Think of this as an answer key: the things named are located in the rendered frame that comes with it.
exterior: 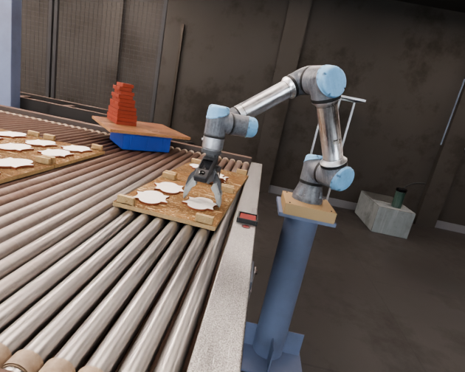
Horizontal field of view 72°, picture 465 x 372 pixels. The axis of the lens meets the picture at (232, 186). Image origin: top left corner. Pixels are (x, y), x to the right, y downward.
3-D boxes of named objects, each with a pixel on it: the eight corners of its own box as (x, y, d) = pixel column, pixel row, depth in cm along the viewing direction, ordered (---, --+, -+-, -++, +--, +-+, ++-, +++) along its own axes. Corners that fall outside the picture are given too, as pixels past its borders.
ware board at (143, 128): (161, 126, 246) (162, 124, 245) (190, 139, 207) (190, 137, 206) (91, 118, 217) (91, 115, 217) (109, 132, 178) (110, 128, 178)
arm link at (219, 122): (236, 108, 109) (213, 105, 105) (230, 140, 112) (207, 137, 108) (226, 106, 116) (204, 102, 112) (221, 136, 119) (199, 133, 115)
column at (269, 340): (296, 334, 201) (333, 205, 179) (303, 385, 165) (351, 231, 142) (237, 320, 203) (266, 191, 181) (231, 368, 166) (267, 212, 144)
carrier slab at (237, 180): (248, 178, 180) (248, 175, 180) (234, 196, 141) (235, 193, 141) (189, 164, 185) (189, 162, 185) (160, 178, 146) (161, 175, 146)
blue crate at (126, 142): (153, 142, 230) (155, 128, 227) (170, 153, 205) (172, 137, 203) (108, 139, 212) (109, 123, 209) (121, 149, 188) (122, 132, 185)
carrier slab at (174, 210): (235, 197, 140) (235, 193, 140) (215, 231, 101) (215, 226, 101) (160, 179, 145) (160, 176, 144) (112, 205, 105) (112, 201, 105)
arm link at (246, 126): (246, 114, 124) (221, 110, 119) (262, 118, 115) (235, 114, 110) (243, 135, 126) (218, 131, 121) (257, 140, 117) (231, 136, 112)
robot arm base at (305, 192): (317, 198, 168) (322, 179, 165) (325, 207, 153) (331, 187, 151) (288, 193, 167) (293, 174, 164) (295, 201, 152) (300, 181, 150)
